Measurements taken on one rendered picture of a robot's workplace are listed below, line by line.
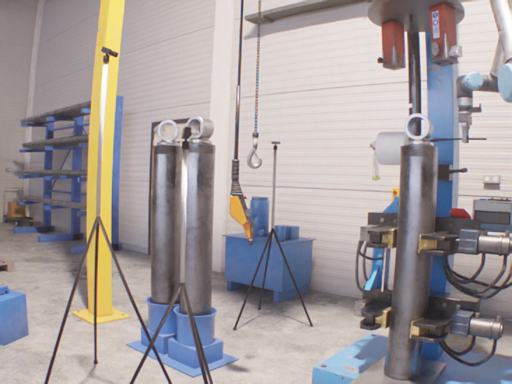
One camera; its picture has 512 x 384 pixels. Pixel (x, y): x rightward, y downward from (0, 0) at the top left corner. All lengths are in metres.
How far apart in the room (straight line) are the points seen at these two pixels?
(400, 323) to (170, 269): 1.58
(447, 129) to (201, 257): 1.76
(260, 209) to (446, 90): 2.73
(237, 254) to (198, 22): 3.62
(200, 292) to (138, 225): 4.74
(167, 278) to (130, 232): 4.66
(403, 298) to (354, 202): 2.55
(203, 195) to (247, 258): 2.12
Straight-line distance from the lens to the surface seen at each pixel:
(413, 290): 2.49
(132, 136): 7.76
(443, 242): 2.40
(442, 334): 2.54
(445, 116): 2.92
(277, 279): 4.63
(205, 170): 2.83
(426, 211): 2.44
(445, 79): 2.96
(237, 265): 4.96
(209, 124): 2.91
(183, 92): 6.83
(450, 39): 2.51
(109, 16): 4.09
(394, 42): 2.73
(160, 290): 3.17
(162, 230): 3.08
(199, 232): 2.84
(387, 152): 3.45
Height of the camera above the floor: 1.25
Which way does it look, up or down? 2 degrees down
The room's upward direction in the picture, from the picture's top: 2 degrees clockwise
